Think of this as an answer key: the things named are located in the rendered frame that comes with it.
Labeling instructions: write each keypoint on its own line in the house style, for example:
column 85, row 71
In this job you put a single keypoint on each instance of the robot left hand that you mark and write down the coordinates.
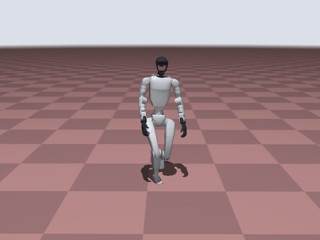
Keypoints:
column 184, row 128

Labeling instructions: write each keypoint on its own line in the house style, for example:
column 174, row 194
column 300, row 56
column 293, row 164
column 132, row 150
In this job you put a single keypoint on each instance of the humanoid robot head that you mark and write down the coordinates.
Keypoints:
column 162, row 61

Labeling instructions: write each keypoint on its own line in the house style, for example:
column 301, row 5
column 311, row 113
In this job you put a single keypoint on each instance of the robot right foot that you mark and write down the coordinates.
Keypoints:
column 157, row 179

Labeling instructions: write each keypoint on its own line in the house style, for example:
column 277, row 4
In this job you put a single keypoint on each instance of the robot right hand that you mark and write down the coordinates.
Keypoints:
column 143, row 126

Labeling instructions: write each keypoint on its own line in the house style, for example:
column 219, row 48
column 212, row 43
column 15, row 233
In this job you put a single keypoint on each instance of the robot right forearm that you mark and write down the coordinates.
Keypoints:
column 142, row 108

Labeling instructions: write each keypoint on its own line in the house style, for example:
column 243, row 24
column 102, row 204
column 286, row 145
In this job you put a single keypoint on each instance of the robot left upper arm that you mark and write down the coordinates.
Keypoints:
column 177, row 91

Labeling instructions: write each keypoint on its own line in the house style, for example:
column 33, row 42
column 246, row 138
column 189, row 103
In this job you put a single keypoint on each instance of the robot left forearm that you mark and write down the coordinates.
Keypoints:
column 181, row 112

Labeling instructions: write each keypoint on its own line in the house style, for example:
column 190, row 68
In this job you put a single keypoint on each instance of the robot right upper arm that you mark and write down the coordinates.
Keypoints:
column 143, row 89

